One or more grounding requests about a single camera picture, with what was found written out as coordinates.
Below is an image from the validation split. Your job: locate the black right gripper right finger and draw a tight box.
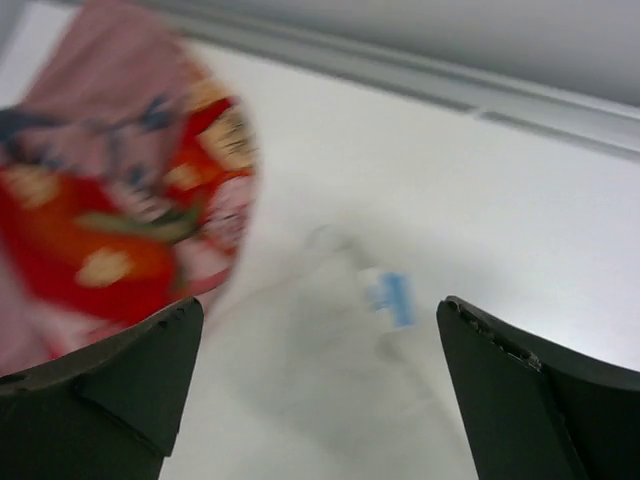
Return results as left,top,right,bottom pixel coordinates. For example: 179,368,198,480
436,296,639,479

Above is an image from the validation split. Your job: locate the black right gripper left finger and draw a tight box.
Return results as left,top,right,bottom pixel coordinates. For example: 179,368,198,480
1,298,203,480

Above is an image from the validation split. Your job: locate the white pillow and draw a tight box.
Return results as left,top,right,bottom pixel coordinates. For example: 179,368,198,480
161,227,476,479

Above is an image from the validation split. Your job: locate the red and pink pillowcase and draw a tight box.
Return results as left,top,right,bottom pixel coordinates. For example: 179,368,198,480
1,1,257,374

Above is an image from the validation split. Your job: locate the aluminium table frame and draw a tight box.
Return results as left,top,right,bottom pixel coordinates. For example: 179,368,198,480
149,1,639,161

